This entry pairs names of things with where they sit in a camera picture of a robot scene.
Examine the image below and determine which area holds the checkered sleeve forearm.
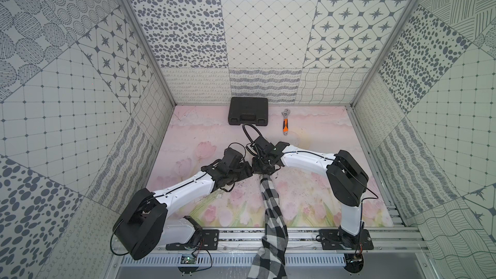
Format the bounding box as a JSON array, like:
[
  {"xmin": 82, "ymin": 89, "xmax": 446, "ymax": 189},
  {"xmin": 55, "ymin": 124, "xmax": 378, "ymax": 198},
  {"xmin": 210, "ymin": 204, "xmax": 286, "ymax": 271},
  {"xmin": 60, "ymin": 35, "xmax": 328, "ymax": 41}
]
[{"xmin": 247, "ymin": 175, "xmax": 288, "ymax": 278}]

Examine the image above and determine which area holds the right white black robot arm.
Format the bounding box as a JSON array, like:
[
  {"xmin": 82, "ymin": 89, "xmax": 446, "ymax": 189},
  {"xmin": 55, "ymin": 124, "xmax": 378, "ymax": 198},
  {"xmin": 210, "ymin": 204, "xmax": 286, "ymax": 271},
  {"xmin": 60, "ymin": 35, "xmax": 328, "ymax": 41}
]
[{"xmin": 246, "ymin": 136, "xmax": 369, "ymax": 241}]

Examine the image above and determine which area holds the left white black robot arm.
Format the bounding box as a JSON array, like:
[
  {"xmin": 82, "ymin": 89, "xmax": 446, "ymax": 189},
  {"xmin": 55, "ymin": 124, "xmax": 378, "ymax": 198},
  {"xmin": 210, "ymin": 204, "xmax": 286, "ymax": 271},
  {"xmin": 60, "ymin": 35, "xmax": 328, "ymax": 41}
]
[{"xmin": 112, "ymin": 148, "xmax": 253, "ymax": 260}]

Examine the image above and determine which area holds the black plastic tool case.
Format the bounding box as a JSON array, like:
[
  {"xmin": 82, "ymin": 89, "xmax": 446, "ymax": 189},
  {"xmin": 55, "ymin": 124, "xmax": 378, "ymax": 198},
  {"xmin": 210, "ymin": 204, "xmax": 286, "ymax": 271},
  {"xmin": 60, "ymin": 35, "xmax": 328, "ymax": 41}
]
[{"xmin": 227, "ymin": 97, "xmax": 269, "ymax": 127}]

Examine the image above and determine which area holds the green circuit board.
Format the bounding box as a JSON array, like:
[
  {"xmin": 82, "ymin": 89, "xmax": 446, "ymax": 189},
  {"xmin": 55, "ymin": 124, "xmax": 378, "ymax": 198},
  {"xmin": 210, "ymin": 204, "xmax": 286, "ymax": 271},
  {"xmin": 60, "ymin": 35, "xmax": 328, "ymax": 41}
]
[{"xmin": 180, "ymin": 254, "xmax": 196, "ymax": 265}]

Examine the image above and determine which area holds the orange handled adjustable wrench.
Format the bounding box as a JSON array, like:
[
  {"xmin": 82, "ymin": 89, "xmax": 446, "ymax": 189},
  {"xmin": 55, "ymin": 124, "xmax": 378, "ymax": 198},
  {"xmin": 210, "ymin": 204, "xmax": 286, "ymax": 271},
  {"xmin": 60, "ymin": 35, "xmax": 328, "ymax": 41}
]
[{"xmin": 282, "ymin": 108, "xmax": 291, "ymax": 136}]

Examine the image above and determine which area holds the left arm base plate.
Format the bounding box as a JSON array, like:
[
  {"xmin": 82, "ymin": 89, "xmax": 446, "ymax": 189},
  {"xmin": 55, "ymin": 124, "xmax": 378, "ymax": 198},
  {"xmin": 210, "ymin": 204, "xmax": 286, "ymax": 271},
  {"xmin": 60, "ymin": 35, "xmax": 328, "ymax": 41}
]
[{"xmin": 165, "ymin": 229, "xmax": 220, "ymax": 251}]

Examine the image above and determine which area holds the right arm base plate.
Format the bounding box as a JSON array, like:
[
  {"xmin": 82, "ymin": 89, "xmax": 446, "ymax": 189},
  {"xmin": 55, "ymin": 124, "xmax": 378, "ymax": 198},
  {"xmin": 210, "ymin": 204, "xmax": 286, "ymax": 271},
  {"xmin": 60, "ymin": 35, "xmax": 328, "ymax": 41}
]
[{"xmin": 315, "ymin": 228, "xmax": 374, "ymax": 251}]

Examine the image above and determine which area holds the aluminium rail frame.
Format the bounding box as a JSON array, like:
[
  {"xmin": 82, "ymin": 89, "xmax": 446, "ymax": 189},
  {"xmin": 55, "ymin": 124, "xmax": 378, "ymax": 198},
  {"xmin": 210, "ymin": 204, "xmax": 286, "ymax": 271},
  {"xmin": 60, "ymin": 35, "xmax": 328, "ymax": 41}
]
[{"xmin": 110, "ymin": 216, "xmax": 429, "ymax": 254}]

